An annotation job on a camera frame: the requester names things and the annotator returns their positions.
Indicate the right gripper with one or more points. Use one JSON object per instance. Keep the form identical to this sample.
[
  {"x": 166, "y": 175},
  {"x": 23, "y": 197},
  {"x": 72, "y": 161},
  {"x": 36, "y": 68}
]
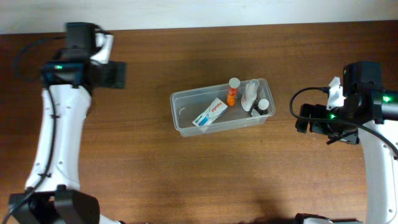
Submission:
[{"x": 310, "y": 118}]

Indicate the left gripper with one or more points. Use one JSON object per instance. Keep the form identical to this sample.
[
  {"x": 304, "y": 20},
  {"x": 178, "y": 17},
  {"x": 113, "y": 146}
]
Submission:
[{"x": 117, "y": 74}]

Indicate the dark bottle white cap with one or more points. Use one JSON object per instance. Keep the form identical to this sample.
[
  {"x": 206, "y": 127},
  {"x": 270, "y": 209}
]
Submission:
[{"x": 262, "y": 106}]

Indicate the white spray bottle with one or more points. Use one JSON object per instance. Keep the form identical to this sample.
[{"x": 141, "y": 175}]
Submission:
[{"x": 249, "y": 95}]

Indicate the orange tube white cap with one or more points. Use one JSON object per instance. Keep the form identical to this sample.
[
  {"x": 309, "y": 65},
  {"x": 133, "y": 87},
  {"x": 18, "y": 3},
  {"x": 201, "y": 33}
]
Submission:
[{"x": 234, "y": 84}]

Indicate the white Panadol box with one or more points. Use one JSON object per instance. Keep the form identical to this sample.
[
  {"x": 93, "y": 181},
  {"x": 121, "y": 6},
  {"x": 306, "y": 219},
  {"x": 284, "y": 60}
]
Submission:
[{"x": 212, "y": 112}]

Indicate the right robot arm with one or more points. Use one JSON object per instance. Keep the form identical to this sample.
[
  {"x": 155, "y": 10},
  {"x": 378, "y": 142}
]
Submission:
[{"x": 361, "y": 111}]

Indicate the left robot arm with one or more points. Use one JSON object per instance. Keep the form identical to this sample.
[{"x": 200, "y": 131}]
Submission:
[{"x": 52, "y": 191}]

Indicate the clear plastic container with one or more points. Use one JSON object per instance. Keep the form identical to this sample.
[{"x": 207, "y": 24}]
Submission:
[{"x": 189, "y": 104}]

